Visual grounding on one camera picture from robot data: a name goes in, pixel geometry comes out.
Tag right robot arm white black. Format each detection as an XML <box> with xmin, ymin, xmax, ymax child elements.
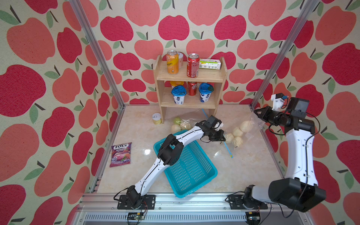
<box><xmin>241</xmin><ymin>93</ymin><xmax>326</xmax><ymax>212</ymax></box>

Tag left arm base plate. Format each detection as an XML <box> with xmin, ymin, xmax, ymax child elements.
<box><xmin>117</xmin><ymin>195</ymin><xmax>156</xmax><ymax>210</ymax></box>

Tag wooden two-tier shelf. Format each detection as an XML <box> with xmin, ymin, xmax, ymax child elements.
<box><xmin>152</xmin><ymin>54</ymin><xmax>228</xmax><ymax>124</ymax></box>

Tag orange soda can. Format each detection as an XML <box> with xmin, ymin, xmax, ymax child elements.
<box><xmin>166</xmin><ymin>50</ymin><xmax>179</xmax><ymax>75</ymax></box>

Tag clear zip-top bag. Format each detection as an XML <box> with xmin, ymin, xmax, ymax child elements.
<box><xmin>170</xmin><ymin>109</ymin><xmax>209</xmax><ymax>134</ymax></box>
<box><xmin>214</xmin><ymin>112</ymin><xmax>264</xmax><ymax>158</ymax></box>

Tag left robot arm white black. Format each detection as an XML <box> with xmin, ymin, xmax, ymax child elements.
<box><xmin>125</xmin><ymin>116</ymin><xmax>226</xmax><ymax>209</ymax></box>

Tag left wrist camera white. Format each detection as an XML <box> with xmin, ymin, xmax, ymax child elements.
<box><xmin>215</xmin><ymin>121</ymin><xmax>224</xmax><ymax>129</ymax></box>

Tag blue-lid yogurt cup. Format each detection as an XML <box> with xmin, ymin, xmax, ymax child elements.
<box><xmin>171</xmin><ymin>85</ymin><xmax>187</xmax><ymax>105</ymax></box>
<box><xmin>198</xmin><ymin>83</ymin><xmax>214</xmax><ymax>103</ymax></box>

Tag white green box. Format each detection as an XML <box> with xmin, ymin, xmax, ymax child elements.
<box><xmin>199</xmin><ymin>59</ymin><xmax>221</xmax><ymax>70</ymax></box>

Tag teal plastic basket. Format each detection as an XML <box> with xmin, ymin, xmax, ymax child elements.
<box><xmin>164</xmin><ymin>141</ymin><xmax>218</xmax><ymax>198</ymax></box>

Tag small red can lower shelf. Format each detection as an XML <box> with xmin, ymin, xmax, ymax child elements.
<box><xmin>187</xmin><ymin>82</ymin><xmax>197</xmax><ymax>96</ymax></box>

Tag red cola can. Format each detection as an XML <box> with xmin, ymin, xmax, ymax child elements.
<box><xmin>187</xmin><ymin>53</ymin><xmax>200</xmax><ymax>78</ymax></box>

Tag purple candy packet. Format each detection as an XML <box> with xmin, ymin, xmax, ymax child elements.
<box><xmin>109</xmin><ymin>142</ymin><xmax>132</xmax><ymax>167</ymax></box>

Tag yellow cup lower shelf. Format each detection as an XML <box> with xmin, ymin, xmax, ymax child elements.
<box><xmin>170</xmin><ymin>81</ymin><xmax>184</xmax><ymax>88</ymax></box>

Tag right blue-lid yogurt cup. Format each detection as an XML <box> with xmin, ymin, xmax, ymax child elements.
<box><xmin>198</xmin><ymin>83</ymin><xmax>214</xmax><ymax>103</ymax></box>

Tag pale pear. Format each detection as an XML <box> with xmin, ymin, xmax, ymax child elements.
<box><xmin>239</xmin><ymin>120</ymin><xmax>254</xmax><ymax>133</ymax></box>
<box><xmin>224</xmin><ymin>133</ymin><xmax>234</xmax><ymax>144</ymax></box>
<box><xmin>232</xmin><ymin>127</ymin><xmax>244</xmax><ymax>137</ymax></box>

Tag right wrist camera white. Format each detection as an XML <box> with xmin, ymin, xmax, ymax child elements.
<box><xmin>271</xmin><ymin>93</ymin><xmax>288</xmax><ymax>111</ymax></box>

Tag left blue-lid yogurt cup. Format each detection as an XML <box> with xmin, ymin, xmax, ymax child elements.
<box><xmin>171</xmin><ymin>85</ymin><xmax>187</xmax><ymax>105</ymax></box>

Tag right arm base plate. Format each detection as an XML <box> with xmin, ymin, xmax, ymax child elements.
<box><xmin>225</xmin><ymin>195</ymin><xmax>268</xmax><ymax>211</ymax></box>

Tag pink can behind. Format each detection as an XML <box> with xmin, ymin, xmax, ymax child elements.
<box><xmin>178</xmin><ymin>52</ymin><xmax>184</xmax><ymax>68</ymax></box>

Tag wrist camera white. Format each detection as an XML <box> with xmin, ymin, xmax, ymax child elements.
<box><xmin>215</xmin><ymin>121</ymin><xmax>224</xmax><ymax>129</ymax></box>
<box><xmin>271</xmin><ymin>93</ymin><xmax>288</xmax><ymax>111</ymax></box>

